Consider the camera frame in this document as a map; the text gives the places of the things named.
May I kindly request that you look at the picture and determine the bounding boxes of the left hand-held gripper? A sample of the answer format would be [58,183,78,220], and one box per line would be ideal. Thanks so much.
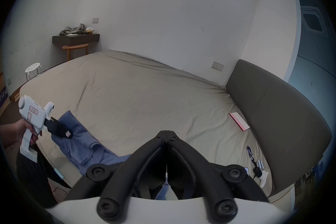
[18,95,73,163]

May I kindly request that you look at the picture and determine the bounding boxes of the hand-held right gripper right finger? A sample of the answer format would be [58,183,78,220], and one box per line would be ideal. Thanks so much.
[168,131,269,222]

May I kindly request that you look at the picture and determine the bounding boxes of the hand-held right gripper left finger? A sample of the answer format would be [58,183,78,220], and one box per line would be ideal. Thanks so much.
[64,131,168,221]

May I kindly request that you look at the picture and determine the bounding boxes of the blue shirt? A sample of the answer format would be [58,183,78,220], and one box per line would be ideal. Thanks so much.
[51,110,181,201]

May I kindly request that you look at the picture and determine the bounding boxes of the person's left hand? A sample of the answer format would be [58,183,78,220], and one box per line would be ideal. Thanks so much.
[0,121,42,150]

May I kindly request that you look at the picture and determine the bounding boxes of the small white plastic object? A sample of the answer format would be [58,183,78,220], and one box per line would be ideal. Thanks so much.
[258,170,270,188]

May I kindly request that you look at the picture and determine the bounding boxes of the cardboard carton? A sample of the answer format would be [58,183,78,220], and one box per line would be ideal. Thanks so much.
[0,86,11,109]

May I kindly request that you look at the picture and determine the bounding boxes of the white round stool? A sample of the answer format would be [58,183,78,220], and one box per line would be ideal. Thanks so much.
[25,62,43,82]

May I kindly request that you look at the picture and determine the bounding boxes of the person's legs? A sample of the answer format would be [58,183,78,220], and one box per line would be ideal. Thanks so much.
[14,144,72,210]

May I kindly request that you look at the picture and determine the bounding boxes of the white card with pink edge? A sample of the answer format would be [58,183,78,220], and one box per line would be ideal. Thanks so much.
[229,112,250,132]

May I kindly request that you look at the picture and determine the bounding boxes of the small wooden side table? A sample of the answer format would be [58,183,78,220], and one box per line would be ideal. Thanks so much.
[62,44,89,61]

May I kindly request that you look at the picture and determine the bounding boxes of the dark grey padded headboard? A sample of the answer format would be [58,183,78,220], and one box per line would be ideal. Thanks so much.
[225,59,333,196]

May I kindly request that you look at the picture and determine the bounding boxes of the bed with beige sheet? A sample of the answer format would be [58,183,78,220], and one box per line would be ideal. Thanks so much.
[19,50,275,203]

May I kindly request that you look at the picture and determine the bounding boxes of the dark patterned lanyard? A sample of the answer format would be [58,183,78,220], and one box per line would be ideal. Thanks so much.
[246,145,257,167]

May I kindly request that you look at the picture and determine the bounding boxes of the dark wall shelf with clothes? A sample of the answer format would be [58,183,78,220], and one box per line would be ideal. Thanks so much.
[52,23,101,44]

